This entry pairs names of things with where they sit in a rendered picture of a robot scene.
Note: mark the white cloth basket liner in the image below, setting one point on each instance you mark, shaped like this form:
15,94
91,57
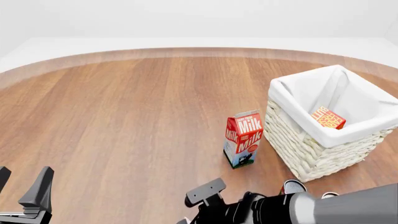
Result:
298,93

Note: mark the red and white milk carton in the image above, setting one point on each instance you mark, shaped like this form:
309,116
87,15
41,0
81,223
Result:
245,140

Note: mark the orange and red butter box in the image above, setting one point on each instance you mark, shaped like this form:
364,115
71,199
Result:
329,118

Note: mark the small flat plate on stalk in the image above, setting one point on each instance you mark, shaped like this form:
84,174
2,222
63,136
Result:
206,189

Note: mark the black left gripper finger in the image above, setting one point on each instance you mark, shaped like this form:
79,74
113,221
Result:
3,175
38,196

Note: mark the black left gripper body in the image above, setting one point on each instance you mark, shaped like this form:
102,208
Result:
21,219

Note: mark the white woven wicker basket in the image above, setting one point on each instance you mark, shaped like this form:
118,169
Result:
298,149

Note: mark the grey and black right arm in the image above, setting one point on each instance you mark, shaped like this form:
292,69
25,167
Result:
326,208

